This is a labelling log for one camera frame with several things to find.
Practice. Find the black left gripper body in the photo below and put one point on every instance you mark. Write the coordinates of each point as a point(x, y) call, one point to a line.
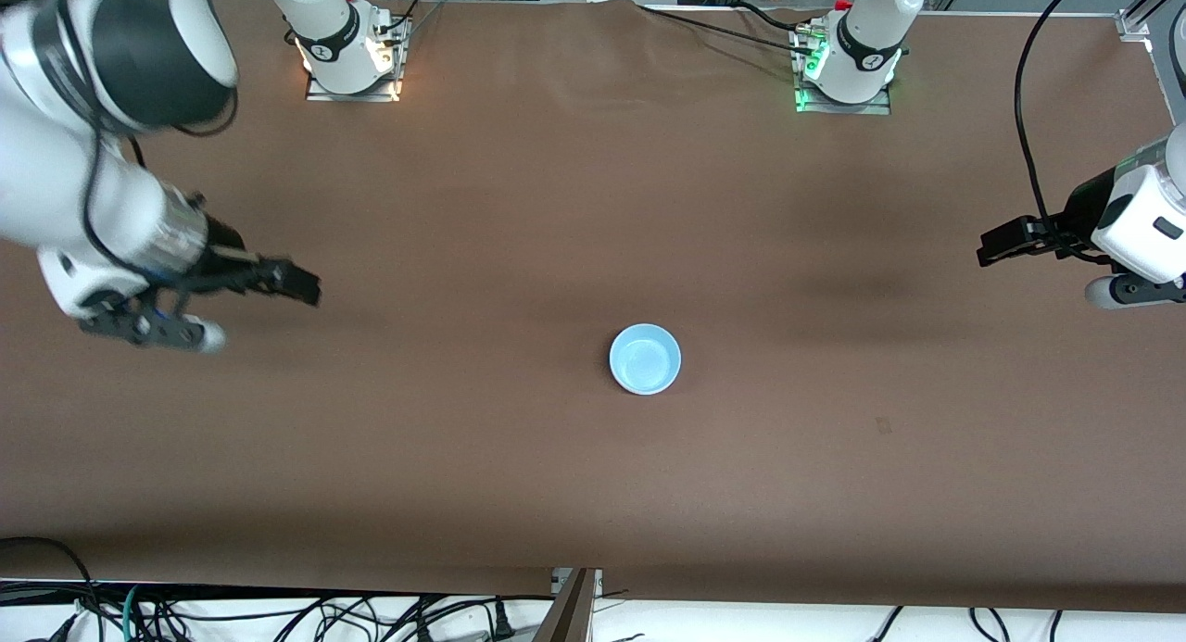
point(1080, 218)

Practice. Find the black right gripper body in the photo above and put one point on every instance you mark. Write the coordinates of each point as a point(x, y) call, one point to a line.
point(225, 256)

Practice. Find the blue bowl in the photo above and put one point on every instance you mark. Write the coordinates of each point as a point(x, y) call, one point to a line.
point(645, 359)

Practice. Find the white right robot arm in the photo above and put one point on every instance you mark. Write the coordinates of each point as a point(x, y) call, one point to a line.
point(56, 188)

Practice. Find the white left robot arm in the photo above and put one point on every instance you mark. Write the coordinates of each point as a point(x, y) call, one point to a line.
point(871, 31)

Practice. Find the aluminium corner profile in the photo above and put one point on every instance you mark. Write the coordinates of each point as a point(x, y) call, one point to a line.
point(1135, 23)

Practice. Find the brown table cover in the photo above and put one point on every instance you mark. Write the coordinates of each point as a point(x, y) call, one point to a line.
point(556, 207)

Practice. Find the black power plug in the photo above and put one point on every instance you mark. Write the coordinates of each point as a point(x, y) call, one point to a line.
point(502, 622)

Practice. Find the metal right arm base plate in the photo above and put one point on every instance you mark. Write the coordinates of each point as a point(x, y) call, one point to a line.
point(320, 94)

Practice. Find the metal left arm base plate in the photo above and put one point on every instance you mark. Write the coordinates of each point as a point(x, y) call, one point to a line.
point(871, 108)

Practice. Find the aluminium frame post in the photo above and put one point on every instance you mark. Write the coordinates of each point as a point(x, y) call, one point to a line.
point(574, 614)

